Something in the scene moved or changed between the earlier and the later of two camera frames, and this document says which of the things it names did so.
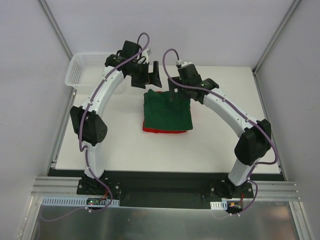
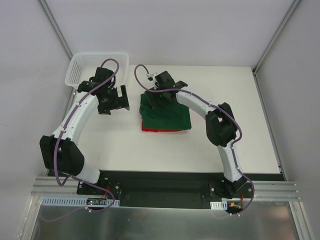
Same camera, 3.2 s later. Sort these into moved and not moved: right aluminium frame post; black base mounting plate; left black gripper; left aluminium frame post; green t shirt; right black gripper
Moved: left black gripper; right black gripper
Not moved: black base mounting plate; green t shirt; right aluminium frame post; left aluminium frame post
